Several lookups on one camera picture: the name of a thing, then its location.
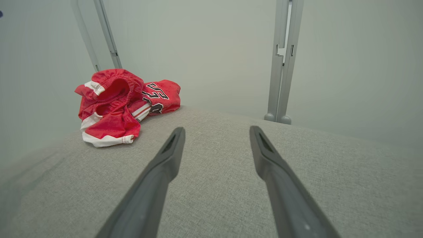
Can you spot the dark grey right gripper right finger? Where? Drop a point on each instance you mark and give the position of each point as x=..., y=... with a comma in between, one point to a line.
x=290, y=205

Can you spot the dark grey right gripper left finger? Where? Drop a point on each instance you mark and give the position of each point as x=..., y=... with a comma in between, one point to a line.
x=148, y=198

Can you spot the red shorts with white band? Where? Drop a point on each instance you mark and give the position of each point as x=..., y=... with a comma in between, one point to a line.
x=112, y=127

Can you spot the red jersey with black numbers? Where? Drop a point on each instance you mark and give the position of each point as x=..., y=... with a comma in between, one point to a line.
x=167, y=94

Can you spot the grey metal post with feet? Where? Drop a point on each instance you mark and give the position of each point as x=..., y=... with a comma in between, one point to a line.
x=281, y=76

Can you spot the slim grey metal post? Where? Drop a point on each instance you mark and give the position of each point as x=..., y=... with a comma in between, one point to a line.
x=109, y=36

